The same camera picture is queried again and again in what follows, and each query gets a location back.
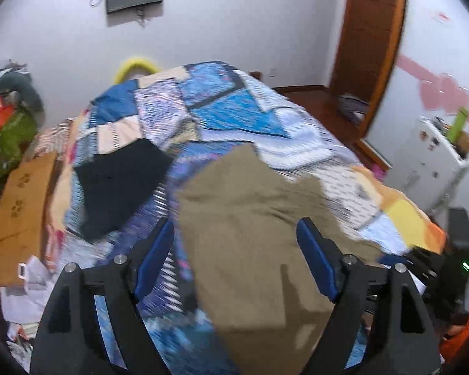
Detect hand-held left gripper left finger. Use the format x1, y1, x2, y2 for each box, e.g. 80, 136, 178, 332
29, 217, 175, 375

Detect white cabinet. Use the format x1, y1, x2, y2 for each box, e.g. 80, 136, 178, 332
385, 116, 469, 219

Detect blue patchwork quilt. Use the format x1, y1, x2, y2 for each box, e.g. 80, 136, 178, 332
47, 60, 448, 375

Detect yellow foam hoop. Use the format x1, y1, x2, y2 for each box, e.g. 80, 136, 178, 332
113, 57, 161, 84

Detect grey cloth on floor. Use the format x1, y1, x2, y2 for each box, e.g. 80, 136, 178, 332
338, 94, 370, 123

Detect wooden lap desk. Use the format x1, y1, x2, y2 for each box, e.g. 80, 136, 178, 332
0, 152, 59, 288

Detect wooden wardrobe with white doors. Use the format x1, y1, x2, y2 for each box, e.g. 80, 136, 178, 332
375, 0, 469, 165

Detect green fabric storage bag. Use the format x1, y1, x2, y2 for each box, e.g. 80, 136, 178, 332
0, 107, 38, 182

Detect orange box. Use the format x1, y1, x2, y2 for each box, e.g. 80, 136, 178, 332
0, 94, 14, 137

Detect brown wooden door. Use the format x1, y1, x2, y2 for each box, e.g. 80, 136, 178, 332
328, 0, 409, 141

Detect pile of grey clothes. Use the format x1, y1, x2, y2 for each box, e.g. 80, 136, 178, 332
0, 60, 30, 83

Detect khaki pants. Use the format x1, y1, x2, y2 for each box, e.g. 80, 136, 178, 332
174, 143, 384, 375

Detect grey curved pillow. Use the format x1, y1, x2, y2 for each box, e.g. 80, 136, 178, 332
0, 72, 43, 112

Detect pile of papers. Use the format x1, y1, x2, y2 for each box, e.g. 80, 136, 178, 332
2, 256, 63, 356

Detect black garment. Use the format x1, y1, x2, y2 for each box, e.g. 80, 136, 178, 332
73, 138, 173, 243

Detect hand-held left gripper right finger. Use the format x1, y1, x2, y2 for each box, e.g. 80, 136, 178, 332
296, 217, 442, 375

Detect green bottle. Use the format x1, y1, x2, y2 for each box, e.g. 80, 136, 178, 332
446, 108, 469, 145

